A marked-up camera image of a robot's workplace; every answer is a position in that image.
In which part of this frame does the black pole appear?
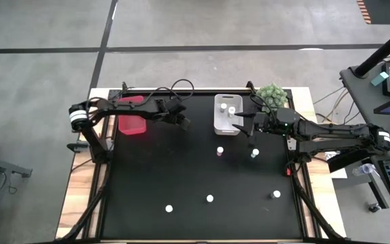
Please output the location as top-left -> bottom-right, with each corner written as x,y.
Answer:
353,20 -> 390,78

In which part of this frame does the red plastic bin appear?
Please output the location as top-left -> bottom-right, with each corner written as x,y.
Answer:
118,95 -> 148,136

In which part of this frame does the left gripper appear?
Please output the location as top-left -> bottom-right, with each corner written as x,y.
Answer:
152,98 -> 191,131

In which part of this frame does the yellow floor cable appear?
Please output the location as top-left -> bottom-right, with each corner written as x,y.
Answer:
320,89 -> 351,125

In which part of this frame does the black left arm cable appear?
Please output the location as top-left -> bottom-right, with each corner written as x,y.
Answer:
122,78 -> 196,102

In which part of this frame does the black mat orange striped border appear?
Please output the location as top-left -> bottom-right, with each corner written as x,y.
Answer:
356,0 -> 390,25

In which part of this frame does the white plastic bin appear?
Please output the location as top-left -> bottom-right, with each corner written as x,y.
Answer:
213,94 -> 244,136

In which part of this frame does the grey mounting bracket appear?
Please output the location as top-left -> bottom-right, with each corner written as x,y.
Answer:
66,142 -> 89,153

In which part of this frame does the green potted plant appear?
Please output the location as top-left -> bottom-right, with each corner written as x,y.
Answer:
255,83 -> 289,114

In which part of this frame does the black table mat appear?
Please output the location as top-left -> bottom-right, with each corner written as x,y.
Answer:
100,88 -> 303,241

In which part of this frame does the small teal box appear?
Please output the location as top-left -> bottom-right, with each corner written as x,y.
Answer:
370,71 -> 390,87

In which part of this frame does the grey floor cable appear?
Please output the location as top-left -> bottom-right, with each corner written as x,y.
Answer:
311,86 -> 348,106

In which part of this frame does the black desk support beam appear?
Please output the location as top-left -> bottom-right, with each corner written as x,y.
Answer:
326,145 -> 390,209

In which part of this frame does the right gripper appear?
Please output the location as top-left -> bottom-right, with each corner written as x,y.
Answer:
232,108 -> 301,148

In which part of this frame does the white paper sheet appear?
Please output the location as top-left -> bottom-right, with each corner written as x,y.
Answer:
330,152 -> 348,180

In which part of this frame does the clear plastic water bottle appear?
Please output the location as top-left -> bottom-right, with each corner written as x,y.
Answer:
352,163 -> 378,177

